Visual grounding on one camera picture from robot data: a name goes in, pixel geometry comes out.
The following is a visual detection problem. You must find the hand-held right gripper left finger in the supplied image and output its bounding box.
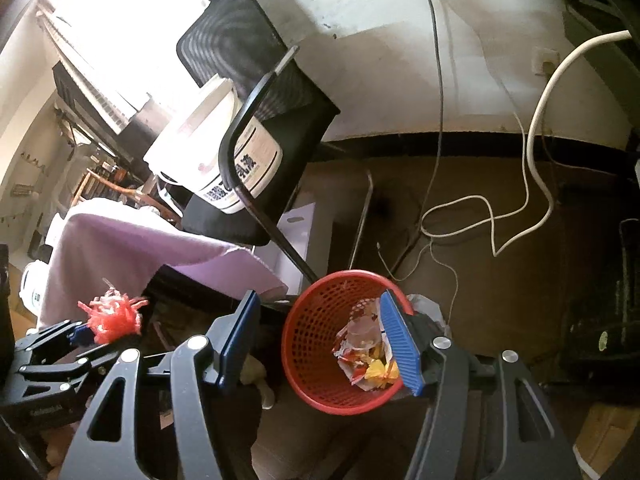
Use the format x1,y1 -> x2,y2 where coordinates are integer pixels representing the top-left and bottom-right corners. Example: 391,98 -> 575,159
60,290 -> 263,480

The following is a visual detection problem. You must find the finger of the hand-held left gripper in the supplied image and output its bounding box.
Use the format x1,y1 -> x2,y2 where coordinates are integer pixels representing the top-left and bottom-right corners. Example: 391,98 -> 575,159
20,345 -> 123,386
15,320 -> 94,361

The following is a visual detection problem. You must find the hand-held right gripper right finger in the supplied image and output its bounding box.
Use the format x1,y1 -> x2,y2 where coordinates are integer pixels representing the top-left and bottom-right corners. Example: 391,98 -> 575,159
379,290 -> 583,480

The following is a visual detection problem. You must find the red shredded plastic pom-pom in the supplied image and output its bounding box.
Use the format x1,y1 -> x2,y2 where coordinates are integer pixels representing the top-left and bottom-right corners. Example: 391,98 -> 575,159
77,277 -> 150,346

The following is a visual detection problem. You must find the red mesh waste basket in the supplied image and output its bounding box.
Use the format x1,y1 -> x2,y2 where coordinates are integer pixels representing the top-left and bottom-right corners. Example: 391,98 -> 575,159
281,270 -> 441,416

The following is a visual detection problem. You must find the yellow snack wrapper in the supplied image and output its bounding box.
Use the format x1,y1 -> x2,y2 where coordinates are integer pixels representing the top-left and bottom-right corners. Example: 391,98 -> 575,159
364,357 -> 401,382

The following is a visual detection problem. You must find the clear plastic wrapper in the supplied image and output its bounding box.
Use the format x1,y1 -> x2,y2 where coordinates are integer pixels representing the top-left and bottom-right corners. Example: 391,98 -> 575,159
345,316 -> 384,352

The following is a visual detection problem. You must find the white plastic bag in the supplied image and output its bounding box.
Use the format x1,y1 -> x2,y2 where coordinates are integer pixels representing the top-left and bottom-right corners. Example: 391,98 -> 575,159
407,294 -> 448,333

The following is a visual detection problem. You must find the beige soft object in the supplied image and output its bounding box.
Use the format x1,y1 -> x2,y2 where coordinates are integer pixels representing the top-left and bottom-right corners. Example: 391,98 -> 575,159
240,355 -> 276,408

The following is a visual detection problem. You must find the white plastic jar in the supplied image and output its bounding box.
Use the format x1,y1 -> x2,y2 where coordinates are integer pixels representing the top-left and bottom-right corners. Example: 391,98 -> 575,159
19,260 -> 51,316

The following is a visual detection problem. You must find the red and white snack wrapper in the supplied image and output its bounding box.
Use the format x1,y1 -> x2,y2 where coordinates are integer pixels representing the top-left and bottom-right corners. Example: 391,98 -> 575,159
334,337 -> 373,388

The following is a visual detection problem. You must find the white paper bag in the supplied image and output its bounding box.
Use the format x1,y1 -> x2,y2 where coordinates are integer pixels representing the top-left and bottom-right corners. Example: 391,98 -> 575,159
277,202 -> 333,286

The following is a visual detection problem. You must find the purple cloth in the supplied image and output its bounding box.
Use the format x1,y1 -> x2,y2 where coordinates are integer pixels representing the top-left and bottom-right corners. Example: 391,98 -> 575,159
39,197 -> 290,328

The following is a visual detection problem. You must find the wooden chair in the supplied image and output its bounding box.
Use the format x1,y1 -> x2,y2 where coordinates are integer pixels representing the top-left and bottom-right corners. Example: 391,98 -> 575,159
75,167 -> 178,221

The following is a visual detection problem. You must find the black equipment box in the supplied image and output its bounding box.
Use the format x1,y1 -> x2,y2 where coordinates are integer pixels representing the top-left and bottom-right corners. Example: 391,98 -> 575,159
560,220 -> 640,401

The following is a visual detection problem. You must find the white plastic bucket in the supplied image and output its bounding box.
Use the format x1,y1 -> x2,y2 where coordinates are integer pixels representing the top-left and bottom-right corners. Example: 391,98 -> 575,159
144,74 -> 281,216

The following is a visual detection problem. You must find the brown cardboard box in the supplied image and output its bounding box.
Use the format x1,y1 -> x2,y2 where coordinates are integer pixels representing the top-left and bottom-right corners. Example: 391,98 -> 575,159
572,402 -> 640,480

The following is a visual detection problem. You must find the window blind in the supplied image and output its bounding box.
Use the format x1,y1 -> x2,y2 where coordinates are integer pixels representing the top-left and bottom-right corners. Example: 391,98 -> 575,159
37,0 -> 151,136

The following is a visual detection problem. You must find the black mesh office chair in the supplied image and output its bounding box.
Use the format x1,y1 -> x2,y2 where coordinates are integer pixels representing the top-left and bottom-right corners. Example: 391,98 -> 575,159
176,0 -> 373,283

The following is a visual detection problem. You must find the thin white cable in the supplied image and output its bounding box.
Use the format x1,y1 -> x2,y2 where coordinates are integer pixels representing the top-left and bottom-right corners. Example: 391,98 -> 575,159
420,0 -> 531,241

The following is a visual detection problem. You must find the grey cable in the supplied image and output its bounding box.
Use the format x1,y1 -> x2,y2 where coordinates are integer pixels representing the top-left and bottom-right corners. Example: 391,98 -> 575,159
390,0 -> 446,281

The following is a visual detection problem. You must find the thick white cable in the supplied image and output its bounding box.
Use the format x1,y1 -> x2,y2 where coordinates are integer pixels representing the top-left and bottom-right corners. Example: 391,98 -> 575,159
492,30 -> 632,257

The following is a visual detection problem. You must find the white wall socket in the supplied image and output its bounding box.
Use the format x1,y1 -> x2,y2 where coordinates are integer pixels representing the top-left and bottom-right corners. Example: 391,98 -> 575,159
532,46 -> 561,77

